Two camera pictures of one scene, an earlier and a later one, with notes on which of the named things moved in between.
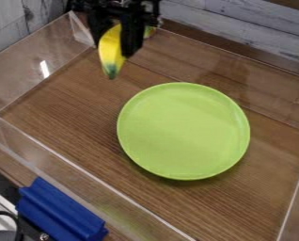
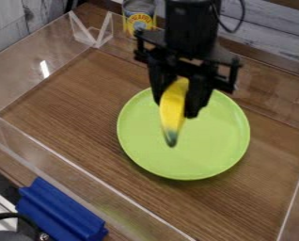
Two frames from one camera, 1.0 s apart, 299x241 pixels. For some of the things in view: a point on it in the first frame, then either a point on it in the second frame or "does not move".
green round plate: x=183 y=131 does not move
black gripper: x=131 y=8 to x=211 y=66
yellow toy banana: x=112 y=49 to x=172 y=108
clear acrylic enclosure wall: x=184 y=150 does not move
